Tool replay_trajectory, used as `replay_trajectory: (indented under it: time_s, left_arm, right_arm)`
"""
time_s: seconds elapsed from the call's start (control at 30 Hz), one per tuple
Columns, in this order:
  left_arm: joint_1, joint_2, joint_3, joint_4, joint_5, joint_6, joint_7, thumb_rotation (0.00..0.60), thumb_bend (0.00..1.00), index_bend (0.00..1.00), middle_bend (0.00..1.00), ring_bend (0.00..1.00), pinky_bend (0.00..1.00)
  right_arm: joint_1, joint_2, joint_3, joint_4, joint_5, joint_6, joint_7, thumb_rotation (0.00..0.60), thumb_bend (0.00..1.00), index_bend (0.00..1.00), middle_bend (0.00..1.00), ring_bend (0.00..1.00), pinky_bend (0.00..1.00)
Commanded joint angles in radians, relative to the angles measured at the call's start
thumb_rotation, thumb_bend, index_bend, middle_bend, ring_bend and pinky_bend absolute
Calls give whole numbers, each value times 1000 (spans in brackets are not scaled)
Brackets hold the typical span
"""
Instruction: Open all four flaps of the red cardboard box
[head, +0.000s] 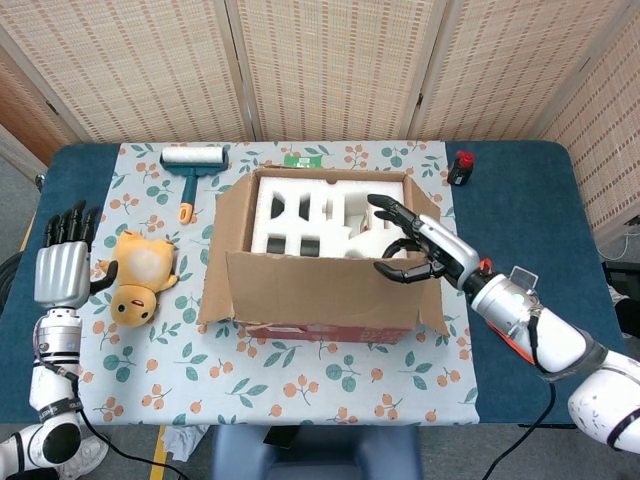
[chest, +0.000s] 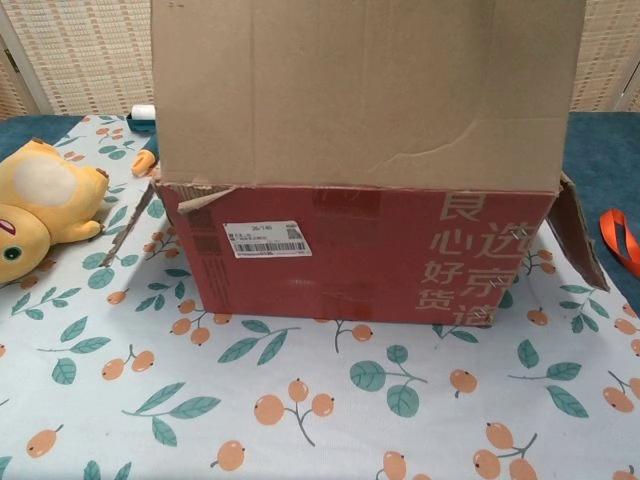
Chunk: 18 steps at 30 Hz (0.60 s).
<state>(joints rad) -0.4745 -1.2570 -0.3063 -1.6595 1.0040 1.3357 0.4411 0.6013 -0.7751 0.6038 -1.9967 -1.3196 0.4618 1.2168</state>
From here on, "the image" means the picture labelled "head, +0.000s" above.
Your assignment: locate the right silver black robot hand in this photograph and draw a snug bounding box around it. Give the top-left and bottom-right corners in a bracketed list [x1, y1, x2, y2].
[367, 193, 484, 291]

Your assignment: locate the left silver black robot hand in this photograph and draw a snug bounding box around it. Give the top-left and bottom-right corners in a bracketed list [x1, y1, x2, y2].
[33, 199, 120, 311]

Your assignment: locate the red cardboard shipping box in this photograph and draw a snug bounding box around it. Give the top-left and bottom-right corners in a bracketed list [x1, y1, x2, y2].
[197, 167, 451, 346]

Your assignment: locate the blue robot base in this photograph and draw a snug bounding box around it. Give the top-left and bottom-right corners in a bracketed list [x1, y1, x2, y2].
[209, 424, 424, 480]

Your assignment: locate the black plastic bin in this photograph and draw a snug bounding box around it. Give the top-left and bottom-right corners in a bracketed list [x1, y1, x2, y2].
[602, 259, 640, 321]

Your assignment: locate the dark blue table cover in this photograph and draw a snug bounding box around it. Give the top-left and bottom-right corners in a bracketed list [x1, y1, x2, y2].
[0, 141, 640, 426]

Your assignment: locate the white rounded appliance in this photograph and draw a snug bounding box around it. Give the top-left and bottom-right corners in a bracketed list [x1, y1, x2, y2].
[344, 227, 409, 260]

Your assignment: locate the black ink bottle red cap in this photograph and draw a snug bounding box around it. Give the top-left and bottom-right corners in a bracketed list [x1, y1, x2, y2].
[446, 150, 476, 187]

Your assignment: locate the clear badge card holder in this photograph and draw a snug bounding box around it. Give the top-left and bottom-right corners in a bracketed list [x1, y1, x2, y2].
[510, 267, 539, 291]

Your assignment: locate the yellow plush toy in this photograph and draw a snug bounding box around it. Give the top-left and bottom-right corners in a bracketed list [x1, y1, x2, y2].
[97, 229, 180, 330]

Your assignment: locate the white foam packing insert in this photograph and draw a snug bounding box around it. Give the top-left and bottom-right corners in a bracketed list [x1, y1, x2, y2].
[249, 174, 405, 260]

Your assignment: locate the green flat packet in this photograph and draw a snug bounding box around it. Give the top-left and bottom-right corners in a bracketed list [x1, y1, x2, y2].
[283, 153, 325, 169]

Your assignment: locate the teal lint roller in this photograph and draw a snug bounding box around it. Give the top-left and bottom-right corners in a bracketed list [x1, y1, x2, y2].
[159, 145, 230, 225]

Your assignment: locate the floral fruit print tablecloth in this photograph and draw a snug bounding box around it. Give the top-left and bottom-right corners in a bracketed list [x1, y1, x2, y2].
[42, 141, 481, 426]

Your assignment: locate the grey white rag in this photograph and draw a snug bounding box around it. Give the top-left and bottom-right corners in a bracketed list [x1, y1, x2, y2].
[162, 424, 209, 464]

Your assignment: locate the orange lanyard strap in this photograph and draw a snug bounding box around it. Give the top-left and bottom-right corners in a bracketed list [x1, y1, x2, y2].
[478, 257, 534, 366]

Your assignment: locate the black cable bundle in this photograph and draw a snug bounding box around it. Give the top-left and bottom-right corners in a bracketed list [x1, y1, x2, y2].
[0, 252, 21, 311]

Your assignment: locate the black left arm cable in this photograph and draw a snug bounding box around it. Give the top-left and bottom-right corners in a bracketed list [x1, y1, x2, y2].
[29, 359, 191, 480]

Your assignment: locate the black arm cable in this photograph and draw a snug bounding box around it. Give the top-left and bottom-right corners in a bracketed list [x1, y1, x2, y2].
[518, 309, 558, 442]
[29, 359, 191, 480]

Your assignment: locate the white wall cable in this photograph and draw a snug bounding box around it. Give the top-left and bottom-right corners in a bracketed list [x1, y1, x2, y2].
[597, 224, 640, 261]

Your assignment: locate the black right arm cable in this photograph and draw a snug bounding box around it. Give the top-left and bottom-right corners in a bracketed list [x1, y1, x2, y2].
[518, 309, 558, 442]

